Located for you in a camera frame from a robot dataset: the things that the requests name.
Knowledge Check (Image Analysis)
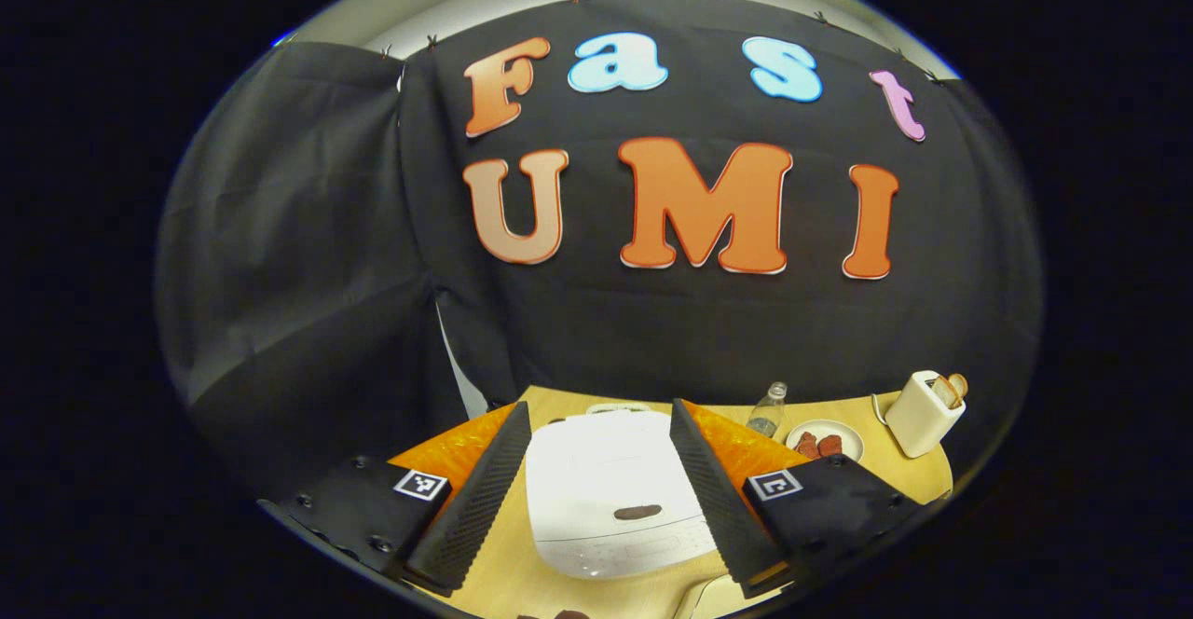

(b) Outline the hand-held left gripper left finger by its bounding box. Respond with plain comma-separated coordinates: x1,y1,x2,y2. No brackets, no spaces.
266,402,533,598

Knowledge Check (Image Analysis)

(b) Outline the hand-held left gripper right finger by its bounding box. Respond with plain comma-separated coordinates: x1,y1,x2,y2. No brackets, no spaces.
669,399,944,599

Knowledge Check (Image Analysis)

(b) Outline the white rice cooker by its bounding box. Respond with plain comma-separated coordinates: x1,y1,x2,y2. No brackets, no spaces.
525,411,719,581

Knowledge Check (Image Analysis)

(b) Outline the clear plastic water bottle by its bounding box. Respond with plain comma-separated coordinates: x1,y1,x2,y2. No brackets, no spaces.
746,381,788,440

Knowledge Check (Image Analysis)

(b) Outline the white round plate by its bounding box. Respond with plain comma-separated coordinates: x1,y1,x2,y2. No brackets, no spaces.
786,419,865,464

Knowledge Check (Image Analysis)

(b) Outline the black backdrop cloth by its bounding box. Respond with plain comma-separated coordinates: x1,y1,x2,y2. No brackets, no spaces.
154,0,1045,499

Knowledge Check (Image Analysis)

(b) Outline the white toaster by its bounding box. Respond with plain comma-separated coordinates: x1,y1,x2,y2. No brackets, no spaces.
884,370,967,459

